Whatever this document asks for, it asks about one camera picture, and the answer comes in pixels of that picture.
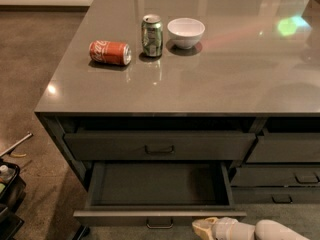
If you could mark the green soda can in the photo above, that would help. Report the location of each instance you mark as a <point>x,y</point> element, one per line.
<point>152,35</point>

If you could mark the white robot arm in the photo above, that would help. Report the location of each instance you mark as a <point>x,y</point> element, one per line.
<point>272,230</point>

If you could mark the red cola can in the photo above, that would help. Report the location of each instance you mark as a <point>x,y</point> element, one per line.
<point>109,52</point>

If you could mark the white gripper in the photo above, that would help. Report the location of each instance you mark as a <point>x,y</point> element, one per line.
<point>224,228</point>

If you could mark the grey counter cabinet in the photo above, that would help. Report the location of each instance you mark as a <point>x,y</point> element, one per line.
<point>255,68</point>

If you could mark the black cart with items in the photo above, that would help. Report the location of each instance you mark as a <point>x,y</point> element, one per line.
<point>11,195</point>

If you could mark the grey drawer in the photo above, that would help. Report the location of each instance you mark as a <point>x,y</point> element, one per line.
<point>276,195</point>
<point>286,148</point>
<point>157,195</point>
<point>276,177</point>
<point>159,145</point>

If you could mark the white ceramic bowl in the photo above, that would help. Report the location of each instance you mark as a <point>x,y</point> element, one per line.
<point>185,32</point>

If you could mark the metal rod on floor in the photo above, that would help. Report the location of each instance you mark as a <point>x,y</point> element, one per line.
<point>12,147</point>

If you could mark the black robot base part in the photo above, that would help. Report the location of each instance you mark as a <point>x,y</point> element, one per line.
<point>83,231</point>

